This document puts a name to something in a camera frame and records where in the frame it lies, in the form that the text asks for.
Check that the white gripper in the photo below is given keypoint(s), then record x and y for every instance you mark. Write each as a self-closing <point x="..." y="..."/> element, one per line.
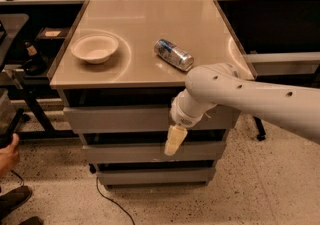
<point x="180" y="117"/>

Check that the grey top drawer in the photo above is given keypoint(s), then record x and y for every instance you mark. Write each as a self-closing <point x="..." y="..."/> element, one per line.
<point x="140" y="118"/>

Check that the grey drawer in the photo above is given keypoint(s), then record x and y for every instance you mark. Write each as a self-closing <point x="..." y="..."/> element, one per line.
<point x="137" y="177"/>
<point x="152" y="152"/>
<point x="140" y="118"/>

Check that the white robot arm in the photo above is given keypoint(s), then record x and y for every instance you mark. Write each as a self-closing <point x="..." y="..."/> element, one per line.
<point x="295" y="109"/>

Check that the grey middle drawer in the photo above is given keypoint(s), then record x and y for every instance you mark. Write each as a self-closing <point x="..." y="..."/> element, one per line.
<point x="152" y="152"/>

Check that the grey bottom drawer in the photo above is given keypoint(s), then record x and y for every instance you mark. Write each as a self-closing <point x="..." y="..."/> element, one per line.
<point x="137" y="177"/>

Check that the grey drawer cabinet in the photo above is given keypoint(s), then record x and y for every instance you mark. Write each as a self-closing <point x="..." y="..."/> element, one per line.
<point x="135" y="75"/>

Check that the person's hand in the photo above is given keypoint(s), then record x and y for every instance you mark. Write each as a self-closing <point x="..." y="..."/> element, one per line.
<point x="9" y="156"/>

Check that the silver blue soda can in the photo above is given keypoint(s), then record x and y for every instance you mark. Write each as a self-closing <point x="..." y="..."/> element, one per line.
<point x="174" y="55"/>

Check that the black caster leg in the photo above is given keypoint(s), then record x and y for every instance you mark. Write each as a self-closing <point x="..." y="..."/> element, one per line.
<point x="261" y="131"/>

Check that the white paper bowl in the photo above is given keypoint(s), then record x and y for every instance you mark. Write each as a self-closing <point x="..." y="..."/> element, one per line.
<point x="95" y="48"/>

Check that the black bottle with label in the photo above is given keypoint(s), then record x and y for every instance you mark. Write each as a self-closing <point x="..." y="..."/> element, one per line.
<point x="35" y="65"/>

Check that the brown right shoe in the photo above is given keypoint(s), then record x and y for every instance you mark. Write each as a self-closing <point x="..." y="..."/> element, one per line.
<point x="35" y="220"/>

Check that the black desk frame leg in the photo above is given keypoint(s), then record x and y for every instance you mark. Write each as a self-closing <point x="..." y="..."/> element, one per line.
<point x="48" y="132"/>

